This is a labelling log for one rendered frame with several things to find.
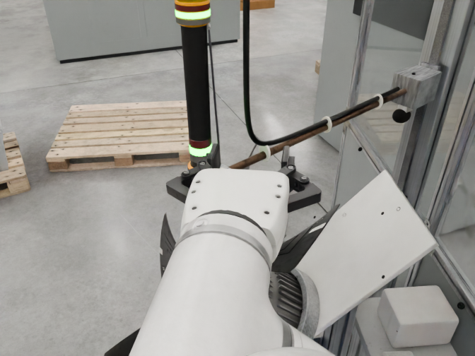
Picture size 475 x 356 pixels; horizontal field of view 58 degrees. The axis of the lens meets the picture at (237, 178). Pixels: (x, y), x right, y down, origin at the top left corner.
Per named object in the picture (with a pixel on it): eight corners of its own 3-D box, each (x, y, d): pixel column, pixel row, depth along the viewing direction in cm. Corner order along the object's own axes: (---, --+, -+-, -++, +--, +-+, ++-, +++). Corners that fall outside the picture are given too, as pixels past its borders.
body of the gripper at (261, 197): (173, 279, 40) (201, 208, 49) (283, 289, 38) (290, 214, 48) (162, 215, 36) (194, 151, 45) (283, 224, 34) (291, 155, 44)
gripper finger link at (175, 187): (155, 207, 44) (177, 179, 49) (225, 218, 42) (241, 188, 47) (153, 198, 44) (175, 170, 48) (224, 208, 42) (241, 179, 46)
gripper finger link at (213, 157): (182, 193, 48) (196, 164, 54) (209, 195, 48) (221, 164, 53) (179, 169, 46) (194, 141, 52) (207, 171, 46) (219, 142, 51)
